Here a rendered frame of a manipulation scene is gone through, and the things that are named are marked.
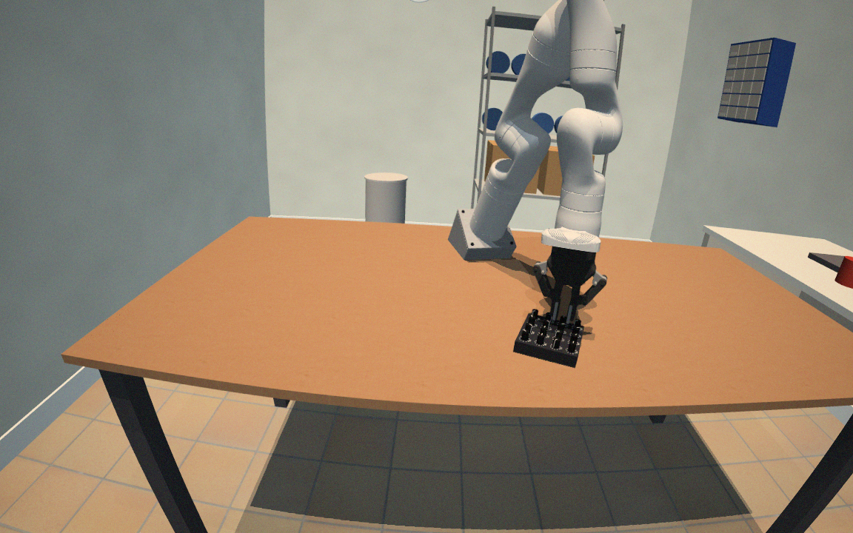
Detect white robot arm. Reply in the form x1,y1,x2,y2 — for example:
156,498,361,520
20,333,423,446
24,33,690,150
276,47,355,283
469,0,623,252

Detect black knob box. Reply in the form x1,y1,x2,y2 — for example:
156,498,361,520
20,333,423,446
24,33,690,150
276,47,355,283
513,309,584,367

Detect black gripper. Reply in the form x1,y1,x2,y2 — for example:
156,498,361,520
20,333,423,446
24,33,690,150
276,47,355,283
532,247,607,324

